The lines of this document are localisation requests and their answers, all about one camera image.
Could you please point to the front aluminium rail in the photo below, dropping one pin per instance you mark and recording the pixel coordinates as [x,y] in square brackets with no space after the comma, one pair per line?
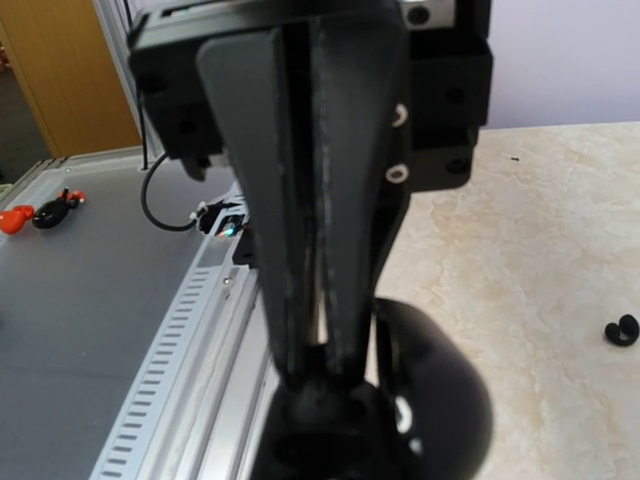
[195,407]

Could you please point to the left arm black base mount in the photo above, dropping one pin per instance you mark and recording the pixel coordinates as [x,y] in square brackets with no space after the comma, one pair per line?
[244,254]

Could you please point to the black earbud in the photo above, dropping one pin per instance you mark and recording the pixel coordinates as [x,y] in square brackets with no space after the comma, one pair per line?
[624,333]
[318,401]

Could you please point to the black oval charging case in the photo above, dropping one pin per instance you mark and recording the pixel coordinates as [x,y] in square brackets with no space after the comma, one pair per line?
[428,417]

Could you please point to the black red object on floor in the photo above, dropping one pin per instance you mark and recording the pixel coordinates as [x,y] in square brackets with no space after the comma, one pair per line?
[47,216]

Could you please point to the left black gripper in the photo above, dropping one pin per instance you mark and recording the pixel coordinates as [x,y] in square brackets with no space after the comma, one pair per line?
[312,119]

